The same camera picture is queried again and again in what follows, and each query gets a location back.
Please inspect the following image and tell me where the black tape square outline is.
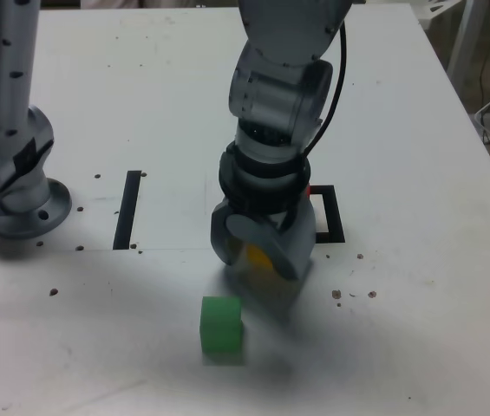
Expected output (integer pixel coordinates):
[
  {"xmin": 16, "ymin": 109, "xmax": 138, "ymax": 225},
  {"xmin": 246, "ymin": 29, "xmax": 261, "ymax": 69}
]
[{"xmin": 307, "ymin": 185, "xmax": 346, "ymax": 244}]

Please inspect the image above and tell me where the black tape strip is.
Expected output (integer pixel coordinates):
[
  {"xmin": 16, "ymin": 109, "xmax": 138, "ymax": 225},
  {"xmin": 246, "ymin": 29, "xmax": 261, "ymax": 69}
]
[{"xmin": 113, "ymin": 170, "xmax": 142, "ymax": 251}]

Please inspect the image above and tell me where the yellow cube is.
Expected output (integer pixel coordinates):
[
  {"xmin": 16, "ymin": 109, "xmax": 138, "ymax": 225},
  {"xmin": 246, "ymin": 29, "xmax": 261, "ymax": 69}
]
[{"xmin": 226, "ymin": 240, "xmax": 272, "ymax": 268}]

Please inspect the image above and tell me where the white metal frame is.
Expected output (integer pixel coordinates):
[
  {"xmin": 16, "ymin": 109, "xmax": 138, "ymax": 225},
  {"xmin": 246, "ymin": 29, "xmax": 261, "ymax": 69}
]
[{"xmin": 417, "ymin": 0, "xmax": 487, "ymax": 77}]

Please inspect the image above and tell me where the green cube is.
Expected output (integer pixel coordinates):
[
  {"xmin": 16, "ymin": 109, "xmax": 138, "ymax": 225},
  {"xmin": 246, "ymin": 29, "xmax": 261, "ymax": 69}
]
[{"xmin": 199, "ymin": 296, "xmax": 245, "ymax": 353}]

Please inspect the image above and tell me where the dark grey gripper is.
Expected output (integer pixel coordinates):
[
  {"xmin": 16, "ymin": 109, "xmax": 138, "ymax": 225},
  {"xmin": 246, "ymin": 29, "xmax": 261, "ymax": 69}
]
[{"xmin": 210, "ymin": 202, "xmax": 317, "ymax": 283}]

